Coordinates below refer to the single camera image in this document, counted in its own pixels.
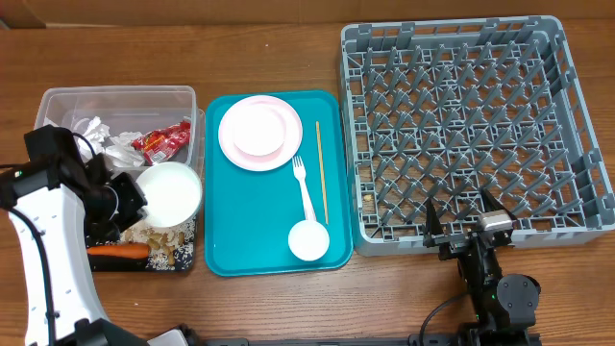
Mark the small white tissue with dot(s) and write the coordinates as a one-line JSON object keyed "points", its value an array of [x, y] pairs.
{"points": [[94, 134]]}

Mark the orange carrot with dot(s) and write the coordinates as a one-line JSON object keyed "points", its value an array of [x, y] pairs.
{"points": [[132, 251]]}

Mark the spilled rice and nuts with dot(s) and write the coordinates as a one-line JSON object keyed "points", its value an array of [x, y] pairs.
{"points": [[170, 249]]}

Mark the wooden chopstick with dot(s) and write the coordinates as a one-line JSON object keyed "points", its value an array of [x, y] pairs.
{"points": [[322, 171]]}

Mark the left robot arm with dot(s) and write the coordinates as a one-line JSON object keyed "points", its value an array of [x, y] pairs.
{"points": [[42, 199]]}

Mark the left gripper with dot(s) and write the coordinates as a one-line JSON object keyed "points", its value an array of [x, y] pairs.
{"points": [[104, 231]]}

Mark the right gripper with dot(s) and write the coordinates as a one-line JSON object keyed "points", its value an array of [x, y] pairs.
{"points": [[457, 242]]}

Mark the small white round cup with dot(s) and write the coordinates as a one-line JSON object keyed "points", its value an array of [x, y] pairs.
{"points": [[308, 240]]}

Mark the pink white plate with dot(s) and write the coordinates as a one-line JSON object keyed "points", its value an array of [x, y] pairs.
{"points": [[260, 133]]}

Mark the red snack wrapper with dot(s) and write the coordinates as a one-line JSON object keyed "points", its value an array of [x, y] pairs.
{"points": [[161, 145]]}

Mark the large white tissue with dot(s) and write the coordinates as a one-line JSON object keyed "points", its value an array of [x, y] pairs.
{"points": [[121, 151]]}

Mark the white plastic fork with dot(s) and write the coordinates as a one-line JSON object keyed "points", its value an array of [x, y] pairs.
{"points": [[300, 175]]}

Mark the clear plastic bin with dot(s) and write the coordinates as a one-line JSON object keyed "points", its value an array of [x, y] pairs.
{"points": [[128, 109]]}

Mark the black plastic tray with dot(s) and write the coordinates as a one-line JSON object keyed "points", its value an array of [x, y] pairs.
{"points": [[113, 264]]}

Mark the white bowl with nuts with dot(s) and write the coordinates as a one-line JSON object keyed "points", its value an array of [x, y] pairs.
{"points": [[173, 192]]}

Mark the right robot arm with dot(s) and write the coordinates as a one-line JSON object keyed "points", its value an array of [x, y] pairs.
{"points": [[504, 305]]}

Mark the grey dishwasher rack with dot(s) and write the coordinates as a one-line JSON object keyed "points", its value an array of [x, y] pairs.
{"points": [[441, 109]]}

